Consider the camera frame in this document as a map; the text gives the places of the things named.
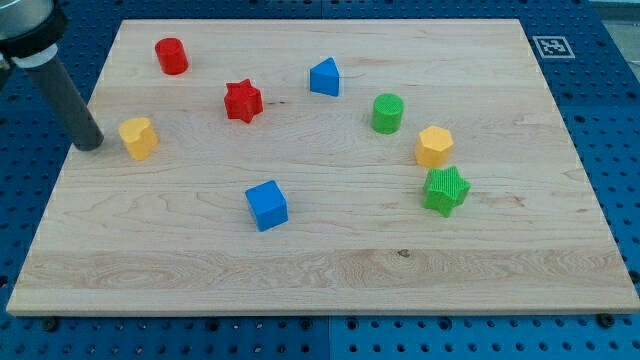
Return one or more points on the wooden board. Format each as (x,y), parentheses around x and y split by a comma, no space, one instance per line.
(173,235)

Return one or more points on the red star block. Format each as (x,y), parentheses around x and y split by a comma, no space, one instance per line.
(243,101)

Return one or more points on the yellow hexagon block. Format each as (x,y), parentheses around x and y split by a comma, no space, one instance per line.
(433,147)

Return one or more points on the white fiducial marker tag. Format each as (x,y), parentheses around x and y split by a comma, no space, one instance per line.
(553,47)

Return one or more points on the blue triangle block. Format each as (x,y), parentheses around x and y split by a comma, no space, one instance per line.
(324,78)

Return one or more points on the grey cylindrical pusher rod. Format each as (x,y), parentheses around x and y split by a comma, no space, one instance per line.
(66,103)

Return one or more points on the blue cube block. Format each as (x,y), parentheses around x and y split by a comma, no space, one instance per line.
(268,205)

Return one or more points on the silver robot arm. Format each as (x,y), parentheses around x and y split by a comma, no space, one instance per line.
(30,30)

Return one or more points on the green cylinder block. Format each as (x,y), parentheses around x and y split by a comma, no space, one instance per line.
(387,113)

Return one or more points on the green star block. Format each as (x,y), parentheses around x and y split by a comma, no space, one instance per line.
(444,190)

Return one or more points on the red cylinder block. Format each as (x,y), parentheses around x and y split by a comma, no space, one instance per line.
(171,56)

